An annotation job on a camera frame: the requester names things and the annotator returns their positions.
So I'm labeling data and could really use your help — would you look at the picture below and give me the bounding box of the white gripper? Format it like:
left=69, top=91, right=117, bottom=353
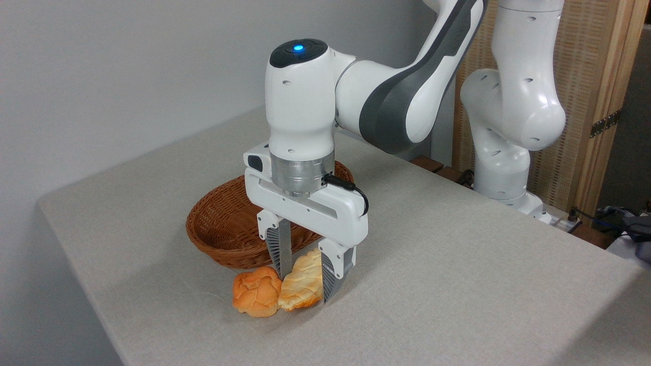
left=243, top=142, right=369, bottom=304

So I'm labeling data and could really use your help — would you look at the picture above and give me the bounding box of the long pale braided bread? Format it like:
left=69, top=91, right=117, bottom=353
left=278, top=248, right=324, bottom=312

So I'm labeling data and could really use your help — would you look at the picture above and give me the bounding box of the round orange bread roll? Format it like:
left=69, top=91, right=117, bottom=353
left=233, top=266, right=283, bottom=318

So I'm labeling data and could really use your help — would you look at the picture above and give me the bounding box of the brown wicker oval basket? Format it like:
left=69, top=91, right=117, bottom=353
left=186, top=161, right=354, bottom=269

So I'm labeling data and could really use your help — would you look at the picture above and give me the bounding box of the beige tablecloth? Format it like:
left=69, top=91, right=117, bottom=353
left=38, top=107, right=651, bottom=366

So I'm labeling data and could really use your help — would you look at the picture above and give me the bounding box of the metal screen hinge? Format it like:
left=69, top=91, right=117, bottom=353
left=590, top=109, right=622, bottom=139

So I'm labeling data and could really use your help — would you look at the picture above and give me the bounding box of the dark blue grey bundle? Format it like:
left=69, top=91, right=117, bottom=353
left=595, top=205, right=651, bottom=263

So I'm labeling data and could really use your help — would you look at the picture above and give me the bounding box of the wooden woven screen panel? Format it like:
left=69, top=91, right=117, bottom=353
left=453, top=0, right=651, bottom=214

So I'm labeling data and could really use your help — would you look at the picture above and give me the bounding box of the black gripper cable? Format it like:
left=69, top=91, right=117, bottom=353
left=323, top=174, right=370, bottom=217

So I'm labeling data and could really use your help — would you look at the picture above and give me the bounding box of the black cable at base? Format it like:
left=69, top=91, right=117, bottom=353
left=552, top=207, right=611, bottom=234

